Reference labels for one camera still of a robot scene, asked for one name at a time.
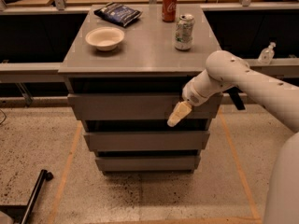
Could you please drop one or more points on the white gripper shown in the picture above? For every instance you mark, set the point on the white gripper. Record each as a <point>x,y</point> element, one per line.
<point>191,94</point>

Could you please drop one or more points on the grey top drawer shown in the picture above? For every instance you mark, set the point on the grey top drawer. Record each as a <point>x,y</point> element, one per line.
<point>123,106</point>

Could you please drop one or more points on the grey drawer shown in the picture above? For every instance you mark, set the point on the grey drawer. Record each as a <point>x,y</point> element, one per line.
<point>146,141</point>
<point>135,164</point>
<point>123,106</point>

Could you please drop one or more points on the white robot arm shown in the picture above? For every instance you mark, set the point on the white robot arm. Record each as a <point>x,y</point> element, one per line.
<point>281,99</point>

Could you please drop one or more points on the grey middle drawer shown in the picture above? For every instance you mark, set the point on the grey middle drawer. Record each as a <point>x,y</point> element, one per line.
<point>146,141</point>

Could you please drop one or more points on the grey bottom drawer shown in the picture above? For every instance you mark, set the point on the grey bottom drawer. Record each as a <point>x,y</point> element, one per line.
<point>135,164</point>

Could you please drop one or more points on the grey drawer cabinet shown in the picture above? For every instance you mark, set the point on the grey drawer cabinet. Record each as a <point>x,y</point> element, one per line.
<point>146,61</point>

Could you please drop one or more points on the green white soda can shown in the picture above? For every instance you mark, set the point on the green white soda can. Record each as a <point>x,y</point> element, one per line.
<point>183,34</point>

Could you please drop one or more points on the clear sanitizer bottle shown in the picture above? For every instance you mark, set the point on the clear sanitizer bottle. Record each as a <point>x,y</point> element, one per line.
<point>267,54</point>

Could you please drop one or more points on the white paper bowl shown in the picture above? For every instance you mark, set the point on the white paper bowl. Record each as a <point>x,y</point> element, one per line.
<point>105,38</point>

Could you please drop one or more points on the red cola can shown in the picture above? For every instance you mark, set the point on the red cola can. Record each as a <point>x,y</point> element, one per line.
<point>169,10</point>

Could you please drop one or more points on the blue chip bag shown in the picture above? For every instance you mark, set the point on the blue chip bag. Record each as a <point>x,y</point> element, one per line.
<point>118,14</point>

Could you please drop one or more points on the black metal leg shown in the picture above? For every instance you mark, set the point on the black metal leg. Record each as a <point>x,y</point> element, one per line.
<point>20,214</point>

